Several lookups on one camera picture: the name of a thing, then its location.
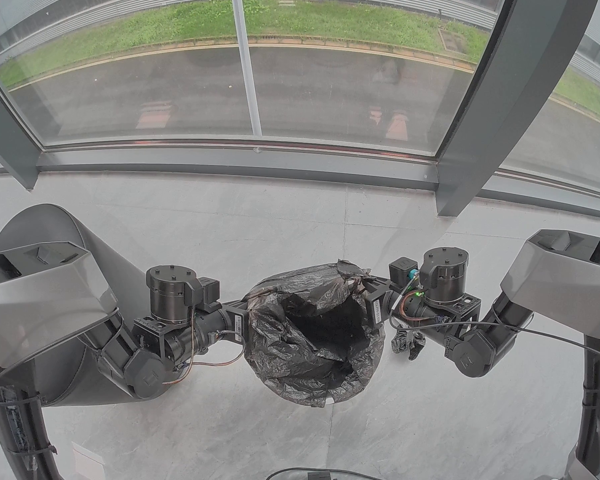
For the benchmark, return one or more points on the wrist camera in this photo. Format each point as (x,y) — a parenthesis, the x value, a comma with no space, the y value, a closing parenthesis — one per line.
(403,270)
(206,292)

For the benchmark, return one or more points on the crumpled black plastic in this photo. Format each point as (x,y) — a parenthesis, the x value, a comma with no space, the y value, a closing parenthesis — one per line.
(407,343)

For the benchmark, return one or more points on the window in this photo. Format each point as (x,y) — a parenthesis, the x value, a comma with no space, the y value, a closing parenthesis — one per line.
(505,93)

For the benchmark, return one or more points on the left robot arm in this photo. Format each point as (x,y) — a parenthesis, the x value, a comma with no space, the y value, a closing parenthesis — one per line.
(45,288)

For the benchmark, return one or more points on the black plastic bag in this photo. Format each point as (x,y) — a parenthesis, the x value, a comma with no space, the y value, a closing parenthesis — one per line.
(275,348)

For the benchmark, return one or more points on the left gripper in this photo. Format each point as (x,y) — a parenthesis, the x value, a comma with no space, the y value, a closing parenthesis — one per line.
(214,325)

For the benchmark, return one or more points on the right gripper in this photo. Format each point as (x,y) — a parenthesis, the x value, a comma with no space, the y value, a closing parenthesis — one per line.
(380,304)

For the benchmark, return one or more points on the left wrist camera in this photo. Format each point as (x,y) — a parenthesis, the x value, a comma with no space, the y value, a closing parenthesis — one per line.
(206,292)

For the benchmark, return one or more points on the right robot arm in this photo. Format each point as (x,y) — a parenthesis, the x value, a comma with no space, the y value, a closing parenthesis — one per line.
(555,288)

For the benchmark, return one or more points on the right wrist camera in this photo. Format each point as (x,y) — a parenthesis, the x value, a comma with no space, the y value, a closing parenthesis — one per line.
(403,270)

